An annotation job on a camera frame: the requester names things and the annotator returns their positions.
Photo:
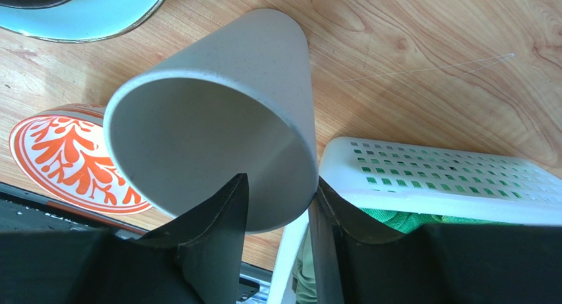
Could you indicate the light blue flower plate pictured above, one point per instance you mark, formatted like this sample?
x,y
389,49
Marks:
x,y
79,21

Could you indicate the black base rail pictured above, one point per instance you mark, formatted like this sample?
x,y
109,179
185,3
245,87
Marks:
x,y
22,210

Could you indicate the bright green towel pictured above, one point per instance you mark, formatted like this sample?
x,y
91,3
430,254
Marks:
x,y
407,222

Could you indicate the white plastic basket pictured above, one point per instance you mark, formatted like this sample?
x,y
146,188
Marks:
x,y
419,179

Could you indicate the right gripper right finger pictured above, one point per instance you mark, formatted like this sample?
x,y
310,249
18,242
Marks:
x,y
357,259

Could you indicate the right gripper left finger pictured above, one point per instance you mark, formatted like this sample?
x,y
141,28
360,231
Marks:
x,y
195,258

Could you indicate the beige cup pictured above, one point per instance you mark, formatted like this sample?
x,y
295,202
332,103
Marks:
x,y
239,100

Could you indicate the white orange patterned bowl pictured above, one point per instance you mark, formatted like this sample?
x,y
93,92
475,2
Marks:
x,y
63,151

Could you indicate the olive green cloth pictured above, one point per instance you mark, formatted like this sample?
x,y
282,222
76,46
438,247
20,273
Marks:
x,y
303,273

